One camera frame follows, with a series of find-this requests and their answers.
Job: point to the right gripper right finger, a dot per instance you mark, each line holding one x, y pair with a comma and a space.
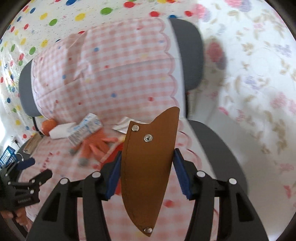
238, 219

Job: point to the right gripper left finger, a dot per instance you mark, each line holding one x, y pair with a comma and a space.
58, 219

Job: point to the brown leather knife sheath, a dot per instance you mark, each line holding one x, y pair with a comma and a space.
146, 162

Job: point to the left hand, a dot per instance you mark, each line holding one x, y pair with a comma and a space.
21, 216

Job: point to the blue plastic basket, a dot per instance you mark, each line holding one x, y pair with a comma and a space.
8, 157

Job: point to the white foam block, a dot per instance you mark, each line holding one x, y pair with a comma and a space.
61, 131

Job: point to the grey office chair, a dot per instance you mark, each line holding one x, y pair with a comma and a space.
222, 160

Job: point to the blue white milk carton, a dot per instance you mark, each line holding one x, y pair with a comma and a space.
89, 125

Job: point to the pink checkered cloth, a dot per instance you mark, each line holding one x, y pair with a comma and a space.
127, 68

